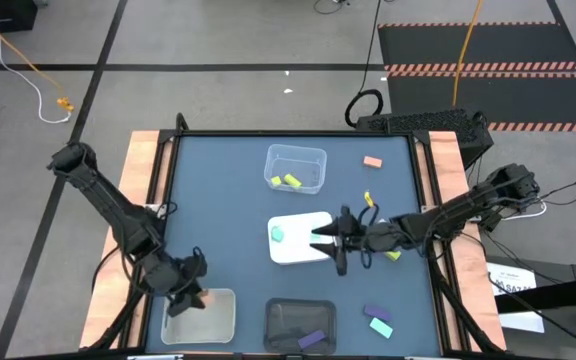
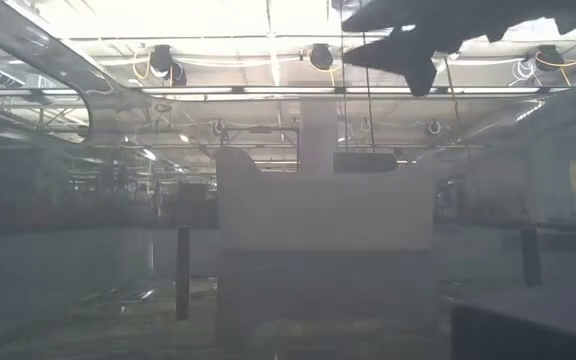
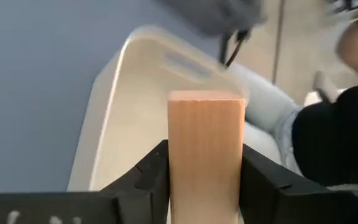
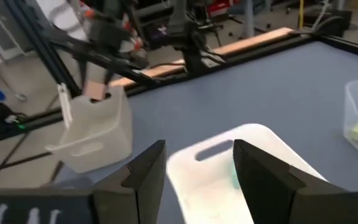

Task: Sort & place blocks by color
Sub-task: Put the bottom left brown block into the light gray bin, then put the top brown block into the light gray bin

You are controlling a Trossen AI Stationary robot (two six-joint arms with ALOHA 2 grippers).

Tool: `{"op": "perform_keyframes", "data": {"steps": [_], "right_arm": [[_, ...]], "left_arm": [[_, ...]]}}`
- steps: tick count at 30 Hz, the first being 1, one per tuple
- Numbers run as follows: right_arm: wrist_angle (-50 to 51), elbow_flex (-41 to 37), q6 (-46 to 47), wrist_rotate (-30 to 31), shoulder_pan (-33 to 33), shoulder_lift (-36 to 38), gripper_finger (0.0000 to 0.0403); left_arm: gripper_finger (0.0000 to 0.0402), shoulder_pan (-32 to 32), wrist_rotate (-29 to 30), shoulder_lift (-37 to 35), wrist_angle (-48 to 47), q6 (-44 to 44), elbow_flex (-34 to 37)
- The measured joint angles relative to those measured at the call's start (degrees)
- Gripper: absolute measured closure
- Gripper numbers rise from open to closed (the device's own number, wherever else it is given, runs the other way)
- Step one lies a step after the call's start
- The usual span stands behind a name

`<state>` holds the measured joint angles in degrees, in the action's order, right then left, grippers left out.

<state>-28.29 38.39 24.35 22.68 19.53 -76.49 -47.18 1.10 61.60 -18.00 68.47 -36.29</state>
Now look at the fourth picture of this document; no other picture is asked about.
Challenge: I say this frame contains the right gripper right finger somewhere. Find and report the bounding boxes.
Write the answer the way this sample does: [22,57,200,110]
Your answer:
[232,138,349,224]

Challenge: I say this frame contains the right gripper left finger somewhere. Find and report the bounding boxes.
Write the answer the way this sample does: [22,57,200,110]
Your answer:
[91,139,168,224]

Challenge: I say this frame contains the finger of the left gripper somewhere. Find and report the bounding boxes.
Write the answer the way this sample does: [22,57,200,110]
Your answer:
[78,58,89,94]
[103,68,112,95]

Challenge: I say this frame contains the orange rectangular block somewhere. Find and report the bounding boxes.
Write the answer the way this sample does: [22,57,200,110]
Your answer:
[83,81,111,101]

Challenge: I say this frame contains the cyan rectangular block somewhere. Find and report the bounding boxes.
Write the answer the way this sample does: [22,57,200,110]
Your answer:
[231,161,241,191]

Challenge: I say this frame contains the white plastic strip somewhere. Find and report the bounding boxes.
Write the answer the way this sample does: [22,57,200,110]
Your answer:
[57,83,73,130]

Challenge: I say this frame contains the beige plastic bin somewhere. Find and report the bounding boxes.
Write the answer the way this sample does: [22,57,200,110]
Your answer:
[44,85,134,174]

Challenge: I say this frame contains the white plastic bin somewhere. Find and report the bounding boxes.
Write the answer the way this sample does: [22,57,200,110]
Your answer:
[166,123,328,224]

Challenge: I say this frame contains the black device green light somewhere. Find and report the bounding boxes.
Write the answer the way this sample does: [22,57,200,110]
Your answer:
[0,101,28,141]

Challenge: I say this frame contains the red box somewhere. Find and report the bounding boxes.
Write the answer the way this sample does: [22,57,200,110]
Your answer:
[208,0,242,17]

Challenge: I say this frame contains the office chair base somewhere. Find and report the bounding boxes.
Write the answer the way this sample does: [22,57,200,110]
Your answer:
[222,0,273,39]

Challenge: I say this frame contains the wooden base board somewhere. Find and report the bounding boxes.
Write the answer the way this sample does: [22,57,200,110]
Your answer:
[109,27,296,88]

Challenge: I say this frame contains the black aluminium table frame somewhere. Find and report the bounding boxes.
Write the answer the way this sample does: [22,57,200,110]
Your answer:
[0,0,358,187]

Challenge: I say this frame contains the white cable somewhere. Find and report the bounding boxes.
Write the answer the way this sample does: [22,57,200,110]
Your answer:
[318,0,329,23]

